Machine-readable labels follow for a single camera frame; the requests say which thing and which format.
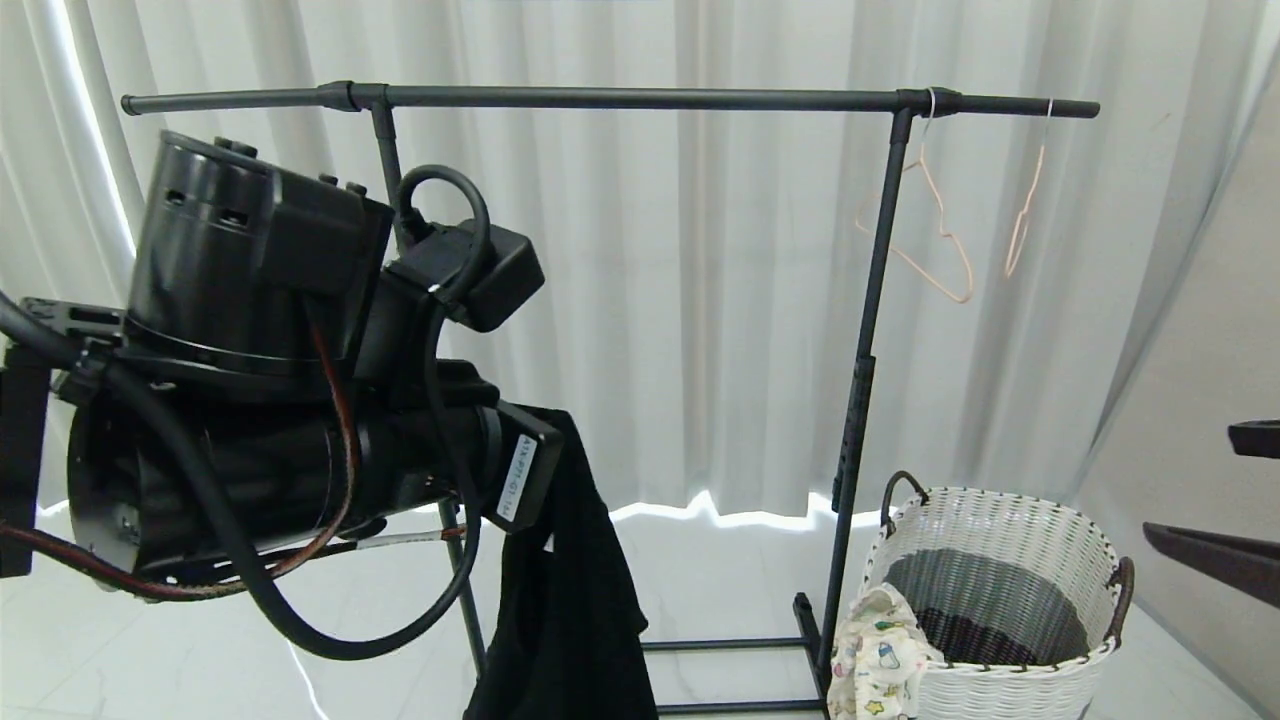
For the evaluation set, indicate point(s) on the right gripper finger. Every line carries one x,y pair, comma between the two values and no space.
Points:
1240,565
1260,440

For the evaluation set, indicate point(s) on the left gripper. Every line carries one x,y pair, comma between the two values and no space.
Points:
390,465

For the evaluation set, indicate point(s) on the black garment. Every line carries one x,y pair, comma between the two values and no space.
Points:
570,600

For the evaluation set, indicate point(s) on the pink clothes hanger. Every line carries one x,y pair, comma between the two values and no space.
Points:
943,232
1012,250

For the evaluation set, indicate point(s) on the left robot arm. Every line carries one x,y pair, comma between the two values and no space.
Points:
220,250

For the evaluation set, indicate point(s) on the white laundry basket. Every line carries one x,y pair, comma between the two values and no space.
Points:
1000,520

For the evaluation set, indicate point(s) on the black clothes rack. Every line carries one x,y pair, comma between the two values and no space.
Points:
600,97

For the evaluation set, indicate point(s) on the white curtain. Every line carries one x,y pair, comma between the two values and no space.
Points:
700,300

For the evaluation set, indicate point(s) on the cream printed garment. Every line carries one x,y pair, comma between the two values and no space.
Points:
880,650

